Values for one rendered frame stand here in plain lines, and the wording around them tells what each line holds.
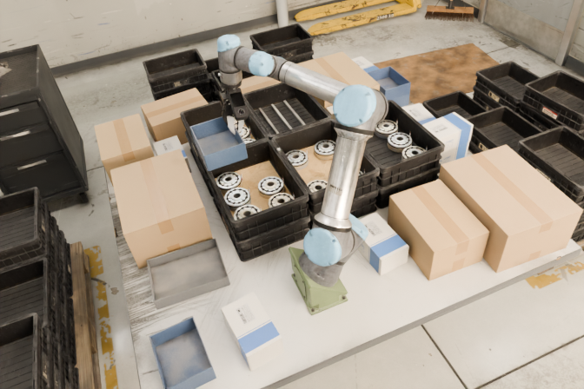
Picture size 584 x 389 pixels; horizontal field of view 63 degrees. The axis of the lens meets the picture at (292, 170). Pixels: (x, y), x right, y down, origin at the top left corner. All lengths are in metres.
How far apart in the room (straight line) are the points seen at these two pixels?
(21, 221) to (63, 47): 2.63
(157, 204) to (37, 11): 3.33
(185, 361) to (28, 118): 1.86
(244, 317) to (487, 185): 0.99
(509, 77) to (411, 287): 2.17
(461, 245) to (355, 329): 0.46
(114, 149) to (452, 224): 1.48
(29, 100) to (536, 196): 2.52
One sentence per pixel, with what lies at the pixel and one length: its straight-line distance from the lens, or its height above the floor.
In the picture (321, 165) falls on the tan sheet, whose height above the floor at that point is 0.83.
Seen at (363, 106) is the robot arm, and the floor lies 1.40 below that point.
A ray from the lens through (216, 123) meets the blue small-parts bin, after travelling 1.84.
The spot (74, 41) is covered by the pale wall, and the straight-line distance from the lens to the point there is 5.06.
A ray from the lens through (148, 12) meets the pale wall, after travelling 5.01.
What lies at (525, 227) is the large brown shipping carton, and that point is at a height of 0.90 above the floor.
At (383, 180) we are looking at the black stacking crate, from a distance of 1.91.
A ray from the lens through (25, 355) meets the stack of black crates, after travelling 2.21.
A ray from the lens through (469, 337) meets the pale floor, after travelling 2.54.
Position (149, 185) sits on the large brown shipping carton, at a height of 0.90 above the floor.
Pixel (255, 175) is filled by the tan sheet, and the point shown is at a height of 0.83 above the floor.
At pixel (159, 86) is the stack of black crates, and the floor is 0.52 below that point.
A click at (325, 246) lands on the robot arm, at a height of 1.06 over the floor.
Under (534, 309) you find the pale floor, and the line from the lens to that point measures 2.72.
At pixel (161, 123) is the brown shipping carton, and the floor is 0.86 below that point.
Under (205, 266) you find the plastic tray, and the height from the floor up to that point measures 0.70.
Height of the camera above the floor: 2.14
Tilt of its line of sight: 41 degrees down
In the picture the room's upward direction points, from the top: 6 degrees counter-clockwise
